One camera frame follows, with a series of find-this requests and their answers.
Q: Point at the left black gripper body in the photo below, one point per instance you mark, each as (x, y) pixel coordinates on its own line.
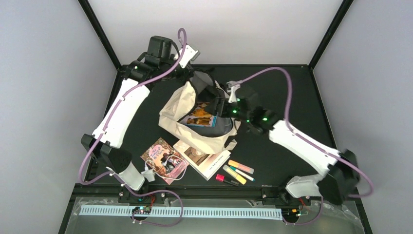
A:
(188, 70)

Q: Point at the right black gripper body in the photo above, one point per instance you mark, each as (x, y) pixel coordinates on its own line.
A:
(242, 115)

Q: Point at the dog bark reader book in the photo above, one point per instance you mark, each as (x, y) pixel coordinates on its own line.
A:
(199, 117)

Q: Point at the beige canvas backpack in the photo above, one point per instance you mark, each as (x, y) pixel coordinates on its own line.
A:
(200, 87)

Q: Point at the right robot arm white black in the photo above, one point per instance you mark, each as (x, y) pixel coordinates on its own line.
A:
(336, 175)

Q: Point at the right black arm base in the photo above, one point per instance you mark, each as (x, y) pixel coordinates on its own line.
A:
(291, 208)

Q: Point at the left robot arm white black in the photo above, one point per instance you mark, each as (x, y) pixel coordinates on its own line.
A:
(104, 144)

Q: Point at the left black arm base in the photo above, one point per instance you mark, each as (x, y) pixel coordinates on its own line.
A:
(141, 200)

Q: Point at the white teal marker pen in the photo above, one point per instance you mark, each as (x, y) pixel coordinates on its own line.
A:
(242, 173)

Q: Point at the orange pastel highlighter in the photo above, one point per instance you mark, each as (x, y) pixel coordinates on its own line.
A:
(240, 166)

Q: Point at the thick white coffee book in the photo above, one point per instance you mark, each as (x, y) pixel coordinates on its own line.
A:
(205, 164)

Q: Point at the yellow highlighter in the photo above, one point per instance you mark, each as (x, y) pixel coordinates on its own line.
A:
(234, 174)

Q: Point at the pink black highlighter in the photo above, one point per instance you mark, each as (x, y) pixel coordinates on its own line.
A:
(223, 179)

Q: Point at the pink illustrated picture book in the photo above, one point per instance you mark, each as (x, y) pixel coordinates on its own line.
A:
(160, 148)

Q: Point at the black frame post left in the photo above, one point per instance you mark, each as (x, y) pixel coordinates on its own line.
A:
(98, 29)

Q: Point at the black frame post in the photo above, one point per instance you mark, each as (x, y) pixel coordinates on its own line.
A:
(98, 29)
(332, 28)

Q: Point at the white charger with cable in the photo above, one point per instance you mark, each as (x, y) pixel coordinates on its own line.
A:
(150, 172)

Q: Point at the black frame post right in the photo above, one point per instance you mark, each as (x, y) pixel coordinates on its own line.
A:
(332, 28)

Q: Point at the light blue slotted cable duct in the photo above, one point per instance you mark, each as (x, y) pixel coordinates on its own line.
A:
(186, 212)

